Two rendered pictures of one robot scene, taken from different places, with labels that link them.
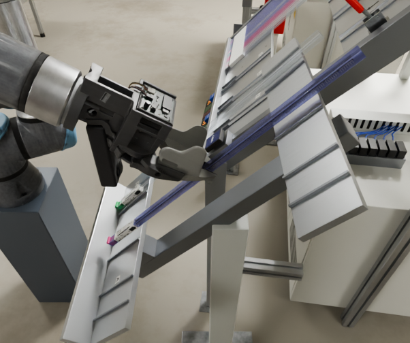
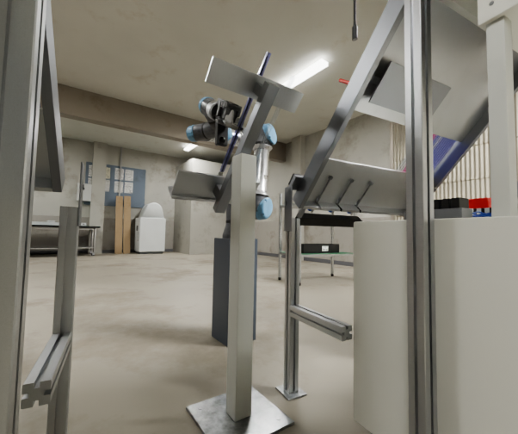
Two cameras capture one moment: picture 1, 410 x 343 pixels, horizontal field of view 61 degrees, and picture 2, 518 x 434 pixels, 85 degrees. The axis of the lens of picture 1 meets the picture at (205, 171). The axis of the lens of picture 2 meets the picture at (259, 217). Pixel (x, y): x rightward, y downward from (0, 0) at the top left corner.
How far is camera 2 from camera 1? 1.10 m
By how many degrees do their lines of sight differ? 68
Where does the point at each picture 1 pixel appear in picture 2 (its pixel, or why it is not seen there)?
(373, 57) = (349, 95)
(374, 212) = (390, 229)
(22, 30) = (262, 158)
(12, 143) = not seen: hidden behind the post
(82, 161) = not seen: hidden behind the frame
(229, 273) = (236, 197)
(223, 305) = (234, 238)
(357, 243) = (390, 284)
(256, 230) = not seen: hidden behind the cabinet
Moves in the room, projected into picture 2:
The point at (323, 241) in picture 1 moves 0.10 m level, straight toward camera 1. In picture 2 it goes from (360, 282) to (326, 282)
